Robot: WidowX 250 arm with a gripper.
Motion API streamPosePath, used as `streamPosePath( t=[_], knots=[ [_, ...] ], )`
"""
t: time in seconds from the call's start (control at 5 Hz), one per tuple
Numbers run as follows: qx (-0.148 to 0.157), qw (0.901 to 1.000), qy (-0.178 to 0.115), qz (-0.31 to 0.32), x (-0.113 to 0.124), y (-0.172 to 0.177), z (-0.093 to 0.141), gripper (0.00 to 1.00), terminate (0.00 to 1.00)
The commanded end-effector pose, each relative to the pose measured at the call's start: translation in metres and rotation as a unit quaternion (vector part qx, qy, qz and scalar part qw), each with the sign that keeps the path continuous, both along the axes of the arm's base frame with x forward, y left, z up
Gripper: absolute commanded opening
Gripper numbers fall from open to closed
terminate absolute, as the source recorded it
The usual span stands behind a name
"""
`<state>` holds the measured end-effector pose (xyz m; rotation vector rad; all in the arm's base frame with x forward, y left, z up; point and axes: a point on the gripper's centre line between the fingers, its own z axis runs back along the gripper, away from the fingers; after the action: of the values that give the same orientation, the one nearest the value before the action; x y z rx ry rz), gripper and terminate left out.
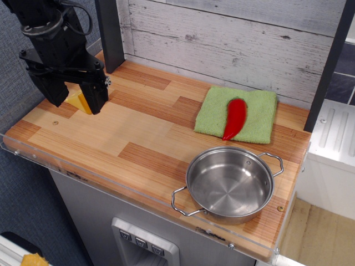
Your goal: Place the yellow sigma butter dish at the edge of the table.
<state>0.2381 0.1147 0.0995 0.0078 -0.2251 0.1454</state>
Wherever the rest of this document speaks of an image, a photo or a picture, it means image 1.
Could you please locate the yellow sponge piece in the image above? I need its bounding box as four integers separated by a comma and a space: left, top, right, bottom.
20, 253, 50, 266

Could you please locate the clear acrylic table guard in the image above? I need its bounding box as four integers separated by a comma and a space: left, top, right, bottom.
4, 126, 310, 260

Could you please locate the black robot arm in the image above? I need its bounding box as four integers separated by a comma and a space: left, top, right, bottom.
4, 1, 110, 114

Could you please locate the green microfiber cloth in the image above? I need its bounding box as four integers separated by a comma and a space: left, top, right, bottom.
194, 86, 278, 144

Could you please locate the stainless steel pot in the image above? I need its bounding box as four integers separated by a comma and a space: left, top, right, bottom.
171, 146, 284, 224

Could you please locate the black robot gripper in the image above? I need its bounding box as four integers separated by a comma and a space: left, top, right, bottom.
19, 27, 111, 115

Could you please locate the yellow wedge butter dish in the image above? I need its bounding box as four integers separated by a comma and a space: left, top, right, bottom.
65, 90, 92, 114

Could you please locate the red chili pepper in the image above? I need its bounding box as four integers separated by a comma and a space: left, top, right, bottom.
222, 98, 247, 141

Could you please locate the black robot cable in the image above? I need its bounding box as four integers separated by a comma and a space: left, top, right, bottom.
59, 0, 93, 36

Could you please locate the dark grey right post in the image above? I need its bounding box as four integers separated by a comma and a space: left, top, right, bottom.
303, 0, 354, 132

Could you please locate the grey cabinet with dispenser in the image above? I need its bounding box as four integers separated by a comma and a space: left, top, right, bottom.
50, 171, 256, 265

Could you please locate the white ridged side counter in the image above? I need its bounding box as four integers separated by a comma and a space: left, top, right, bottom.
295, 100, 354, 219

